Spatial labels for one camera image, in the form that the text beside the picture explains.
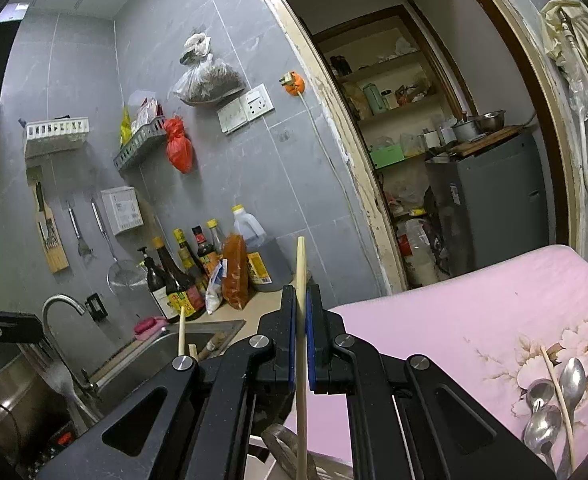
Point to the wooden storage shelf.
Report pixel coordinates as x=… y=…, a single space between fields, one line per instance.
x=373 y=119

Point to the yellow snack packet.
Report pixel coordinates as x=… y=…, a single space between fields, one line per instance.
x=125 y=130

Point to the white jar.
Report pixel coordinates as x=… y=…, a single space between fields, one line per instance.
x=387 y=100

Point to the pink sponge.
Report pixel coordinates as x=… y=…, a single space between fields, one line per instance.
x=149 y=326

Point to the wooden cutting board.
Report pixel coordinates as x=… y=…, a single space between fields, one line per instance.
x=493 y=140

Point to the metal peeler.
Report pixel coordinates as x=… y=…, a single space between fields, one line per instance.
x=269 y=447

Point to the small steel pot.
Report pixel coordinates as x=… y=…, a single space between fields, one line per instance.
x=466 y=131

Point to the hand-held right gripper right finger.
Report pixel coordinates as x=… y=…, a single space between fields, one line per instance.
x=310 y=345

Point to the red label sauce bottle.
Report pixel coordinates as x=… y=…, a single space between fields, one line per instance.
x=204 y=250

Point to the white seasoning packet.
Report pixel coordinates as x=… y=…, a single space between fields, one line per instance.
x=215 y=290

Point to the black pump bottle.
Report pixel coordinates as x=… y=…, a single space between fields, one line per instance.
x=155 y=290

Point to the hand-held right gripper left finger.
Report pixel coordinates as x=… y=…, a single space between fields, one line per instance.
x=290 y=345

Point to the orange seasoning packet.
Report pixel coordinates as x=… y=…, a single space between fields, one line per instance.
x=236 y=275

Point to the clear plastic jug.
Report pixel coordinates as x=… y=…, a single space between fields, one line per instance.
x=418 y=255

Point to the hanging metal skimmer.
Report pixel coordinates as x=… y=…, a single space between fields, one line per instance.
x=124 y=277

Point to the large oil jug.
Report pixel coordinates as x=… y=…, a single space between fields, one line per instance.
x=266 y=260

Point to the grey wall shelf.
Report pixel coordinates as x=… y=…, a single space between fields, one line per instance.
x=139 y=145

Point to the dark soy sauce bottle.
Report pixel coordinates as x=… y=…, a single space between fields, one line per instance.
x=179 y=290

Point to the yellow cap sauce bottle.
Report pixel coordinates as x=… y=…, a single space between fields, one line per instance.
x=189 y=260

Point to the wooden knife holder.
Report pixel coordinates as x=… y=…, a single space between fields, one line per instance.
x=54 y=255

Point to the steel kitchen sink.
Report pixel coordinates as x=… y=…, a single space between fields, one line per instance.
x=149 y=360

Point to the red snack packets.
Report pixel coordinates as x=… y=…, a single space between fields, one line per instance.
x=146 y=112

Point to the white cooker pot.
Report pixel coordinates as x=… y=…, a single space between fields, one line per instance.
x=443 y=137

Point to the hanging metal spatula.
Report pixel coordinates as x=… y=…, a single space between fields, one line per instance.
x=81 y=245

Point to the black gas stove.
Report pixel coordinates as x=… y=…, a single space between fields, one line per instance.
x=54 y=450

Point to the beige kitchen counter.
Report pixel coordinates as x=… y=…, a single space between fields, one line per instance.
x=254 y=310

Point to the worn white door frame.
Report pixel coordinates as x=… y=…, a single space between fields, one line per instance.
x=368 y=210

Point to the white wall socket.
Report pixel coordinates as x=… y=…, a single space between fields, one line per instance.
x=246 y=107

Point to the clear plastic bag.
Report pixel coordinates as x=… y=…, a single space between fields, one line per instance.
x=581 y=95

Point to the green thermos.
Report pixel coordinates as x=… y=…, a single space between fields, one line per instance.
x=375 y=100

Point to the grey cabinet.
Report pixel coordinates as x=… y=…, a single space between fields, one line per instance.
x=498 y=200

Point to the clear bag of dried goods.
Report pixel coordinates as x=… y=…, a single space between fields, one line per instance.
x=209 y=82

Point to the slim yellow cap bottle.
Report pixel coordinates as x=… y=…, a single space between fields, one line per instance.
x=216 y=235

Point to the green box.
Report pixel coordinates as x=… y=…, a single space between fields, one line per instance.
x=386 y=156

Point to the white plastic utensil holder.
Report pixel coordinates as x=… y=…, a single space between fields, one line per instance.
x=331 y=467

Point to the white wall box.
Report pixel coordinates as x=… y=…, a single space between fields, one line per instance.
x=121 y=210

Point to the steel pot with lid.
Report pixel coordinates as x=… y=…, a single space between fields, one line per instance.
x=9 y=395

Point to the orange wall hook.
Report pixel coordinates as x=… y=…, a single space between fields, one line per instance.
x=294 y=86

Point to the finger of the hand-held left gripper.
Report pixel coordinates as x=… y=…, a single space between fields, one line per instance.
x=14 y=327

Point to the pink floral tablecloth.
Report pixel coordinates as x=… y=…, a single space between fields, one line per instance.
x=423 y=320

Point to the steel bowl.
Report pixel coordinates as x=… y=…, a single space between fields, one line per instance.
x=491 y=121

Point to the red plastic bag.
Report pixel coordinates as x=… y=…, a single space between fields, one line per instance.
x=180 y=152

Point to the white wall basket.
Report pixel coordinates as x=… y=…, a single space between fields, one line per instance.
x=56 y=130

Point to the metal kitchen faucet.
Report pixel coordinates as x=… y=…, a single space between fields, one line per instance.
x=61 y=301

